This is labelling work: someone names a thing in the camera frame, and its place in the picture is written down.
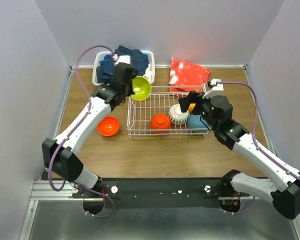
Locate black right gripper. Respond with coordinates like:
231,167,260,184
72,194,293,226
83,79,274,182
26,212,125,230
178,90,219,131

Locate lime green bowl tall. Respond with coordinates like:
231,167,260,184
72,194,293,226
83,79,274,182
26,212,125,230
130,76,152,101

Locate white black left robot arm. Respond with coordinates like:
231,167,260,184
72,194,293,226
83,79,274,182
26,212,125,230
42,62,137,198

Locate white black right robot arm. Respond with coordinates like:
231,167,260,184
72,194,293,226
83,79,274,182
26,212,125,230
178,91,300,220

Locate yellow orange bowl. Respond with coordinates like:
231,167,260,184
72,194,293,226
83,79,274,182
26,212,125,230
188,103,196,113

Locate folded blue jeans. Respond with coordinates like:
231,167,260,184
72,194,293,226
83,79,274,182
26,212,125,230
96,45,149,84

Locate white blue patterned bowl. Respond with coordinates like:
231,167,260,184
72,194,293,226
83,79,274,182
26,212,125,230
168,104,190,125

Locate white cloth in basket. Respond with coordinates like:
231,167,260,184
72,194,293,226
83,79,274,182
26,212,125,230
143,63,152,82

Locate red white folded towel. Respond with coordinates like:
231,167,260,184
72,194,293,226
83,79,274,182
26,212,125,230
168,58,211,93

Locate white plastic laundry basket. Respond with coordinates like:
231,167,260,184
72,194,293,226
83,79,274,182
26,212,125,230
91,50,156,86

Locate orange bowl front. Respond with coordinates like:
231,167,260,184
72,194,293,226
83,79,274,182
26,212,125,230
149,113,171,134

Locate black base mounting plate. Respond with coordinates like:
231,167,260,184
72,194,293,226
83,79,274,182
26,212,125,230
72,177,248,214

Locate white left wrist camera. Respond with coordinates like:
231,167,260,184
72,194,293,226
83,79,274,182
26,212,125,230
112,54,132,66

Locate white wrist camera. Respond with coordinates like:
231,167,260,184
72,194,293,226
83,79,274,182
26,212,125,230
203,78,224,99
112,54,132,66

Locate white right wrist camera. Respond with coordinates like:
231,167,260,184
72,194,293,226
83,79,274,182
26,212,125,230
203,78,224,99

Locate white wire dish rack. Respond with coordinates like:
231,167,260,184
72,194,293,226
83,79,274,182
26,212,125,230
127,85,209,137

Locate aluminium frame rail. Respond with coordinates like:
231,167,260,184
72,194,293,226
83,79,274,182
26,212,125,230
30,178,277,201

